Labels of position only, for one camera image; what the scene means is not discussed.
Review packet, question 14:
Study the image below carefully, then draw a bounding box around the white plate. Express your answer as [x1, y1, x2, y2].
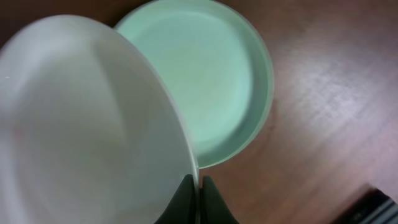
[1, 15, 198, 223]

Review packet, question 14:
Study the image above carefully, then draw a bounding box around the light green plate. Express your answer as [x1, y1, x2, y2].
[115, 0, 274, 169]

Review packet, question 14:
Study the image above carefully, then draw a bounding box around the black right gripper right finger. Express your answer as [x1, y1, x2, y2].
[200, 176, 239, 224]

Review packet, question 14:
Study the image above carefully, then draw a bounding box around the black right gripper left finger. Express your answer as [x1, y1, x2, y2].
[155, 174, 197, 224]

